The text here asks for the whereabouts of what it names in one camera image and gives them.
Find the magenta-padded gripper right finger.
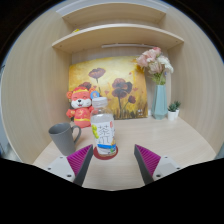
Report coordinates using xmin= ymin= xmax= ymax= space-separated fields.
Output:
xmin=133 ymin=143 xmax=183 ymax=186

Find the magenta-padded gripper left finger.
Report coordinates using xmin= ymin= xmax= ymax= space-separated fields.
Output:
xmin=45 ymin=143 xmax=95 ymax=188

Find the clear plastic drink bottle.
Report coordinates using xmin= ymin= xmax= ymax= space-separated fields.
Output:
xmin=89 ymin=96 xmax=119 ymax=158

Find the grey ceramic mug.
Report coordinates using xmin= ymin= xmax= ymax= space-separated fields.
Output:
xmin=47 ymin=122 xmax=83 ymax=157

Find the red and white plush toy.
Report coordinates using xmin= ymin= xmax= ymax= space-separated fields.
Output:
xmin=65 ymin=86 xmax=101 ymax=130

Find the small potted green plant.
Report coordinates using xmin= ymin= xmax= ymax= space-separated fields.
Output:
xmin=166 ymin=100 xmax=182 ymax=122

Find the light teal faceted vase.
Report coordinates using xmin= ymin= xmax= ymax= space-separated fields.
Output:
xmin=151 ymin=83 xmax=169 ymax=121

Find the yellow poppy flower painting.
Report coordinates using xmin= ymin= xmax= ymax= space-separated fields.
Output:
xmin=68 ymin=55 xmax=150 ymax=121

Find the pink and white flower bouquet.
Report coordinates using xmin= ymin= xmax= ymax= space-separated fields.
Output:
xmin=135 ymin=46 xmax=175 ymax=86

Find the white light bar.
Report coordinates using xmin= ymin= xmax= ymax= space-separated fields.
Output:
xmin=100 ymin=42 xmax=155 ymax=50

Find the light wooden shelf unit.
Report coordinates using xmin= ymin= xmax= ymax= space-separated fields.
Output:
xmin=51 ymin=1 xmax=186 ymax=55

